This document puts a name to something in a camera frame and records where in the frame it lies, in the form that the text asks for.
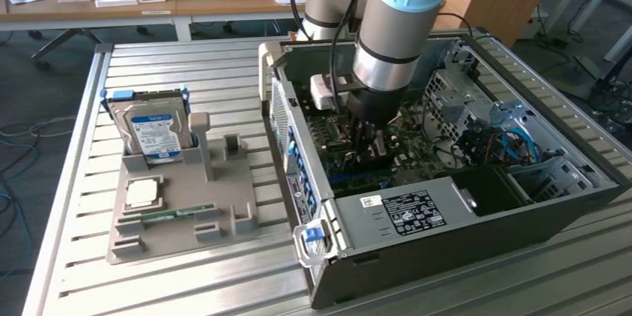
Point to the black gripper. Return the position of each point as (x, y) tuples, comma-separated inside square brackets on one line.
[(380, 107)]

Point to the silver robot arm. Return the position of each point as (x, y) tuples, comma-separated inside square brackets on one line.
[(395, 27)]

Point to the thin metal locking lever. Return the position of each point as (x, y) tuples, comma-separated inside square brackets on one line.
[(396, 118)]

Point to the CPU socket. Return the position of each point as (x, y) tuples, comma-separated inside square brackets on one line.
[(340, 131)]

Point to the green motherboard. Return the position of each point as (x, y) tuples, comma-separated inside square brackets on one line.
[(419, 153)]

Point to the silver perforated drive cage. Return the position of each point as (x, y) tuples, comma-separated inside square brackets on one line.
[(459, 109)]

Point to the blue expansion slot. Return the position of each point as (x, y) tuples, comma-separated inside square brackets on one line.
[(337, 177)]

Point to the gray power supply unit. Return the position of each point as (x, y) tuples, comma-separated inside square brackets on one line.
[(375, 220)]

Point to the blue case latch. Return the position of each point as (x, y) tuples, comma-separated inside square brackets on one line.
[(312, 235)]

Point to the silver disk bay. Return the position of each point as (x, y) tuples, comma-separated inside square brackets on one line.
[(557, 179)]

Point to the black open PC case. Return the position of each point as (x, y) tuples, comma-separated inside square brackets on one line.
[(395, 268)]

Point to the gray parts rack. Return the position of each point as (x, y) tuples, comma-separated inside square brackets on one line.
[(197, 197)]

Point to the hard disk with blue rails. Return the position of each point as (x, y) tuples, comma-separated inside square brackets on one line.
[(153, 134)]

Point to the silver CPU chip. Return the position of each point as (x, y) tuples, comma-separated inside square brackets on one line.
[(141, 194)]

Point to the flat white box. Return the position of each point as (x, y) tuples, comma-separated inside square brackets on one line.
[(116, 3)]

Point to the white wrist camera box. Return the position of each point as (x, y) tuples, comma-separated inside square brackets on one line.
[(323, 92)]

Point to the white table frame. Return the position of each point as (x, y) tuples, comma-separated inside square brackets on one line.
[(619, 42)]

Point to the wooden desk with white frame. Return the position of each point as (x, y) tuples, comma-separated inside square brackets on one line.
[(29, 10)]

